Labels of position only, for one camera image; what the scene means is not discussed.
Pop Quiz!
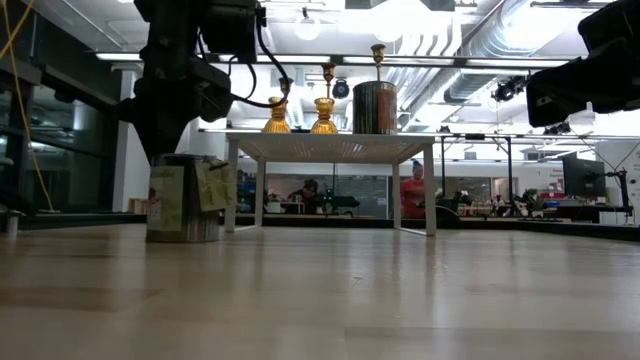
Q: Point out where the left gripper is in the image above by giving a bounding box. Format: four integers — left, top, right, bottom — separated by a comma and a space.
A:
117, 59, 234, 161

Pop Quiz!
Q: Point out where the silver tin candle with tag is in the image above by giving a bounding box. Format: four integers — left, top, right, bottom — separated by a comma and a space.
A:
144, 153, 239, 245
352, 80, 399, 135

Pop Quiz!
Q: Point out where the amber ribbed glass candle holder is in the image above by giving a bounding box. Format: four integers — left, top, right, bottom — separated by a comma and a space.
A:
309, 96, 340, 135
261, 96, 292, 135

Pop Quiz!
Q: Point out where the tall brass candlestick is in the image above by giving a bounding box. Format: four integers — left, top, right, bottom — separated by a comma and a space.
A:
370, 43, 387, 83

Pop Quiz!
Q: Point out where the ceiling light strip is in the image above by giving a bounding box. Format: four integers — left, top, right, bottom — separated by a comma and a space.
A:
257, 54, 331, 64
342, 55, 457, 66
467, 58, 571, 68
95, 52, 144, 63

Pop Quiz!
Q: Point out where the black monitor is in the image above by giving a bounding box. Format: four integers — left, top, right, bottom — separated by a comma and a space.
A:
562, 156, 608, 200

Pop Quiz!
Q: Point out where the person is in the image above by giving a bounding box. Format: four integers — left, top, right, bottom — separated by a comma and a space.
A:
399, 159, 426, 220
287, 178, 321, 216

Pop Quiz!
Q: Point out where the white perforated metal shelf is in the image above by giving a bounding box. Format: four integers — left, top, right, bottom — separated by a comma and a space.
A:
225, 130, 437, 237

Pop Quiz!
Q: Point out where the round white pendant lamp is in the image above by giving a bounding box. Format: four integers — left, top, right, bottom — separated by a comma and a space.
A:
293, 7, 323, 42

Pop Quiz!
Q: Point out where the silver ventilation duct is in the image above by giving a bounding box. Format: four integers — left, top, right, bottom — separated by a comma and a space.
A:
379, 0, 576, 106

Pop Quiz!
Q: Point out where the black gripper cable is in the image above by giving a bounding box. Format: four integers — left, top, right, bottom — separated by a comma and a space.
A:
230, 7, 295, 110

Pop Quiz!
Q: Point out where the yellow cable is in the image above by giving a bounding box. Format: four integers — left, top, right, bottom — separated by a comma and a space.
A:
0, 0, 55, 214

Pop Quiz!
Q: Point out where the small white post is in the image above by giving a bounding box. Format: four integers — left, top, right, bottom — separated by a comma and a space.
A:
4, 210, 22, 240

